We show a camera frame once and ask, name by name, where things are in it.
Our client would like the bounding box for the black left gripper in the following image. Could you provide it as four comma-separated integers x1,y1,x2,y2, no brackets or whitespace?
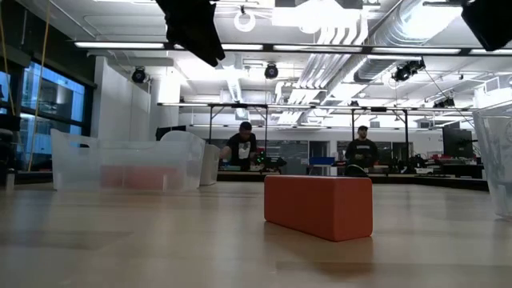
154,0,226,68

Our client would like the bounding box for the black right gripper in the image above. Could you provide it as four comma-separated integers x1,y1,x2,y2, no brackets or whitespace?
460,0,512,53

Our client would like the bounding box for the round pendant lamp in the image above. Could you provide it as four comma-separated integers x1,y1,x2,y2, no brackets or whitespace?
234,4,257,33

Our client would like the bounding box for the long ceiling light bar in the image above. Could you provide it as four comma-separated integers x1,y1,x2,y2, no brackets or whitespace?
74,40,512,56

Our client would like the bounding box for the small black monitor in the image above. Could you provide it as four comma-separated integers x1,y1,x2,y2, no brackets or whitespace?
154,125,188,142

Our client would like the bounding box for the black ceiling spotlight cluster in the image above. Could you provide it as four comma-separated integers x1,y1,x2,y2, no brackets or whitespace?
391,58,426,83

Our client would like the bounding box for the person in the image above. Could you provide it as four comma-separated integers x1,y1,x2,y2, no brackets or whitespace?
218,121,258,171
344,125,380,169

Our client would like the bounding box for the large black monitor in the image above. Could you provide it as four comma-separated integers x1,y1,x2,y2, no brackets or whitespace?
442,122,475,159

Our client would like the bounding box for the white plastic bin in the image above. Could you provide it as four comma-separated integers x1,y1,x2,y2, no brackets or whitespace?
199,143,222,187

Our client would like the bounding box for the white ceiling pipe bundle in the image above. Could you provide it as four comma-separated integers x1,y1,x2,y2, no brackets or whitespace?
275,15,371,125

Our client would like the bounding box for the translucent plastic bin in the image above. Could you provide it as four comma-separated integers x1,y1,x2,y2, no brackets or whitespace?
50,128,206,192
471,102,512,220

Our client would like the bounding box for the background robot with green light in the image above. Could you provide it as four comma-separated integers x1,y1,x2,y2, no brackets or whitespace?
255,150,287,174

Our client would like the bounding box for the large glass window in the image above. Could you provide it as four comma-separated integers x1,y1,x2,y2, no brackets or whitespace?
0,63,87,161

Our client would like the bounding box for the black rounded object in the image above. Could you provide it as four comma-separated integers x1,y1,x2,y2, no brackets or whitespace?
344,163,372,178

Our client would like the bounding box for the small white container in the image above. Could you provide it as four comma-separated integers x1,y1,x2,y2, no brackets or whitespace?
4,167,16,192

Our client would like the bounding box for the silver ventilation duct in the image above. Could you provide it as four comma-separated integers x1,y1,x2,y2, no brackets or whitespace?
354,0,463,83

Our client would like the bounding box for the black overhead frame stand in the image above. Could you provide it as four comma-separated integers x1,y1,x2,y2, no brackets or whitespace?
350,106,410,169
207,102,270,155

